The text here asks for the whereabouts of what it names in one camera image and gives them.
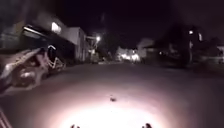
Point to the robot's own part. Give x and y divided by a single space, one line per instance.
74 126
147 125

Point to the pale building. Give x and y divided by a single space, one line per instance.
63 40

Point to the lit building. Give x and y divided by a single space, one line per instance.
128 55

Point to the street lamp pole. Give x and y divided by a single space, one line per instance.
97 45

